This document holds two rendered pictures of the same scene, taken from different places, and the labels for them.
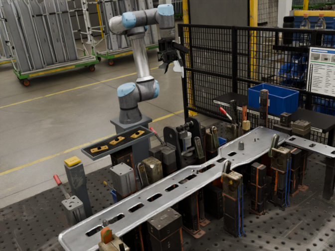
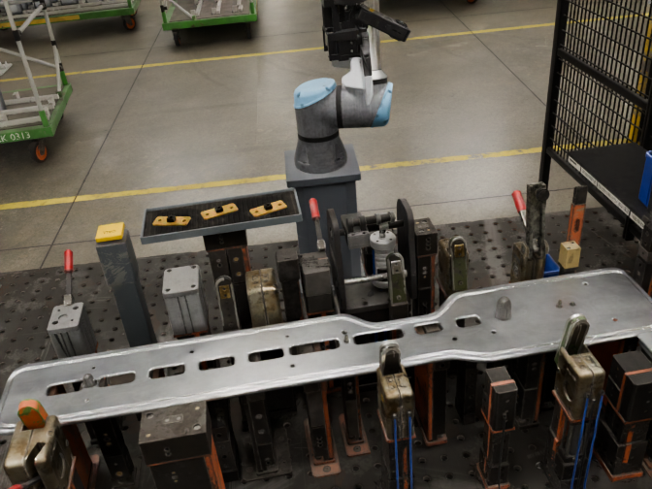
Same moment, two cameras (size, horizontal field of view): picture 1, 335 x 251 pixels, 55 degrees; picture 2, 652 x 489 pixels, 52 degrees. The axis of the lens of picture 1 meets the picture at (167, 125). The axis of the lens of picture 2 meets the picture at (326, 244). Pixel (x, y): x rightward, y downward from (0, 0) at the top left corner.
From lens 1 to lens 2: 0.80 m
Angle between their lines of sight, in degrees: 29
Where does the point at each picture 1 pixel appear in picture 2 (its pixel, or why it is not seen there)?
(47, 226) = (108, 328)
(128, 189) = (186, 325)
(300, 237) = not seen: outside the picture
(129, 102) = (310, 125)
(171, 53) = (344, 37)
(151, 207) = (189, 384)
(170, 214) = (188, 420)
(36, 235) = not seen: hidden behind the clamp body
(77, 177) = (114, 266)
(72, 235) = (28, 380)
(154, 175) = (256, 312)
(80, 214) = (73, 344)
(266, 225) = not seen: outside the picture
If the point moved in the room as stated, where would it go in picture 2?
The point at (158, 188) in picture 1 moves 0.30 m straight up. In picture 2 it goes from (243, 345) to (218, 224)
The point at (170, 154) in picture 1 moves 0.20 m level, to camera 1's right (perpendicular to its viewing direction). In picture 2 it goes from (313, 276) to (397, 296)
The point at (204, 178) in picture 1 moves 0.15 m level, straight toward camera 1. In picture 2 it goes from (347, 359) to (304, 407)
